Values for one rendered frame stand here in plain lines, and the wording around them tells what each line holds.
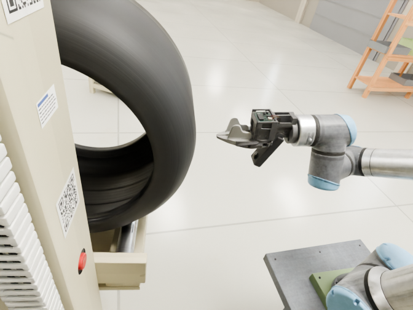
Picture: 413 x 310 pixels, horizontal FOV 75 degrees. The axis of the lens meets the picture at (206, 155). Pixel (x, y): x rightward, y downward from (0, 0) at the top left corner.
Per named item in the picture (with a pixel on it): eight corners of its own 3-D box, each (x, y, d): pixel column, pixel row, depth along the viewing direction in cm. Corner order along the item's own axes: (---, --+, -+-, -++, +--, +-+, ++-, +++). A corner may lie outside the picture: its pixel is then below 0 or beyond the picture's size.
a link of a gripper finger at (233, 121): (216, 115, 73) (249, 115, 74) (214, 133, 77) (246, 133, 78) (217, 121, 71) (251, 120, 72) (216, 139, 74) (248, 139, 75)
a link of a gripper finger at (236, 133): (217, 121, 71) (251, 120, 72) (216, 139, 74) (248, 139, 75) (219, 127, 68) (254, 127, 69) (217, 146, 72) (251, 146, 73)
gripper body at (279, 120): (249, 108, 74) (291, 107, 75) (245, 134, 79) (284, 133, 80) (255, 123, 68) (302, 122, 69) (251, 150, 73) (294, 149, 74)
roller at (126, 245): (135, 262, 67) (119, 257, 64) (125, 270, 68) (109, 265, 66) (147, 170, 94) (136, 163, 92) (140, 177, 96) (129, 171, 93)
